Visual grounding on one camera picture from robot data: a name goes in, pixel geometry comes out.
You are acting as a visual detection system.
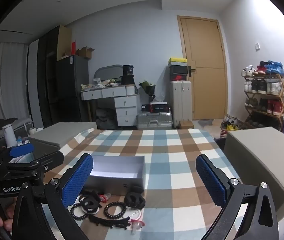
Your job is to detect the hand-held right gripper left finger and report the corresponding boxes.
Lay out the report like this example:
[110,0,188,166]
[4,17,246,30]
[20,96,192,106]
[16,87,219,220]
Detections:
[12,153,94,240]

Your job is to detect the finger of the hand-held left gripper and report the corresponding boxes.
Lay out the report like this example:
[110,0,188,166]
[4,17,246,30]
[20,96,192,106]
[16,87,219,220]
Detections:
[7,151,65,173]
[0,144,35,164]

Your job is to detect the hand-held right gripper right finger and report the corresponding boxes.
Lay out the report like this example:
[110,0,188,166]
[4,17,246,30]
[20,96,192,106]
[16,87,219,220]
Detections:
[195,154,280,240]

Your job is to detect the black bead bracelet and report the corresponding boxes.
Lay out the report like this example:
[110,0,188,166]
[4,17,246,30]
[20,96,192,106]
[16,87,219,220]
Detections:
[104,201,127,219]
[70,203,87,221]

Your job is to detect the grey cardboard box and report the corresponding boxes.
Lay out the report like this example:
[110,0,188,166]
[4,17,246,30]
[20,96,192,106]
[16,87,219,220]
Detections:
[83,155,146,197]

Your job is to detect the white cylinder bottle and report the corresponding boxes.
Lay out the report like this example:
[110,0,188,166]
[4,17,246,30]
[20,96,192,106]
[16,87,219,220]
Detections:
[2,124,17,148]

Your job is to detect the grey storage box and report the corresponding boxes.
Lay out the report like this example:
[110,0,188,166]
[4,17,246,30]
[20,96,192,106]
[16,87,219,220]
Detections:
[223,127,284,228]
[28,122,97,160]

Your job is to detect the pile of shoes on floor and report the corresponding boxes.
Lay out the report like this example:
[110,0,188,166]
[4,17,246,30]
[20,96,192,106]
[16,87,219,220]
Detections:
[219,115,242,139]

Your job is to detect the small brown cardboard box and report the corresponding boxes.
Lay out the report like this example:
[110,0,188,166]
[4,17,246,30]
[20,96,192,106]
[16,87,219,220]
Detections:
[179,121,195,130]

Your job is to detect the dark bag under desk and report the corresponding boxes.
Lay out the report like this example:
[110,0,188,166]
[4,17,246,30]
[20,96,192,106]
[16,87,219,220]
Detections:
[96,107,119,130]

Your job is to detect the white curtain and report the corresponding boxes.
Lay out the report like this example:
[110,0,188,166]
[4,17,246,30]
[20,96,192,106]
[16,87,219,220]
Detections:
[0,42,30,120]

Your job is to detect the black fridge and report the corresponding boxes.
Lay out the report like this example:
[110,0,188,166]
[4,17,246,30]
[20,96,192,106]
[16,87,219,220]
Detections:
[55,55,90,123]

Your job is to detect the dark wardrobe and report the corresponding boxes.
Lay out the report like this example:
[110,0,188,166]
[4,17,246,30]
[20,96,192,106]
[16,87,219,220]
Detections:
[37,25,72,128]

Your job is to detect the silver suitcase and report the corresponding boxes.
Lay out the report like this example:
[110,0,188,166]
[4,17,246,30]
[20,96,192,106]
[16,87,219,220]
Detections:
[136,112,173,130]

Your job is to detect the white upright suitcase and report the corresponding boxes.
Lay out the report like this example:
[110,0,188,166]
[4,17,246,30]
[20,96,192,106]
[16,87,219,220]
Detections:
[169,80,192,128]

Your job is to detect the white desk with drawers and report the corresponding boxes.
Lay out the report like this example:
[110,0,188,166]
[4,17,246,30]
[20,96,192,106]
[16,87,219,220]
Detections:
[80,84,141,127]

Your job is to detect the black box with red stripe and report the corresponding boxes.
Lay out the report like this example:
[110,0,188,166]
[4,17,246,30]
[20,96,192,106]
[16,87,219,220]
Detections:
[150,102,170,114]

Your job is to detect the clutter on desk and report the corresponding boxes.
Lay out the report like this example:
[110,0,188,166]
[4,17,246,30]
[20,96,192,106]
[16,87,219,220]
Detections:
[81,78,122,90]

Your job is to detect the clear plastic bag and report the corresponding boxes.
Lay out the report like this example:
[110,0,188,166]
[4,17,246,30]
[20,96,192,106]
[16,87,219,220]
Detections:
[155,91,168,103]

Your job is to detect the grey arched mirror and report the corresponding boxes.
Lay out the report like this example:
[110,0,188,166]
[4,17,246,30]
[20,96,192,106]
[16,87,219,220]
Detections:
[94,64,124,83]

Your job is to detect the rows of shoes on rack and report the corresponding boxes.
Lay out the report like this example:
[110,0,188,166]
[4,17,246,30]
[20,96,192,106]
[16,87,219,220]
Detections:
[241,60,284,115]

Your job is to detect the red and black shoe box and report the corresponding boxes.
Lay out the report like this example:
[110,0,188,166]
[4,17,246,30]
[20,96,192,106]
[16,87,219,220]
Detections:
[170,72,188,82]

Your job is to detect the wooden shoe rack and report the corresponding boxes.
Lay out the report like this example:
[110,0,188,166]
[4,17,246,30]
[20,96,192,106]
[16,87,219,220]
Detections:
[242,74,284,132]

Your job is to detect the dark wrapped bouquet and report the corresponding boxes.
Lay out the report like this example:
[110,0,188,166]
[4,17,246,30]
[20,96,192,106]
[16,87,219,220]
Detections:
[138,81,156,103]

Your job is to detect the open cardboard box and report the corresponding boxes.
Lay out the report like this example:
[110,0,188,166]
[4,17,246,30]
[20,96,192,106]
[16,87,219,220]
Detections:
[76,47,95,60]

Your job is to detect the black bag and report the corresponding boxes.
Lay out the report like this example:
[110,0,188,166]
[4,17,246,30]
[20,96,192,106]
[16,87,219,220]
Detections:
[121,65,135,85]

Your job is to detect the yellow-lidded shoe box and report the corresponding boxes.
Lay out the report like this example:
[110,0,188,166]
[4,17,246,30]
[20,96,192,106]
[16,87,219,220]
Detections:
[168,57,188,65]

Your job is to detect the wooden door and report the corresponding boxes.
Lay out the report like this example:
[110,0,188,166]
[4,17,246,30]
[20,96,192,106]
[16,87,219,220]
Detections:
[177,16,228,120]

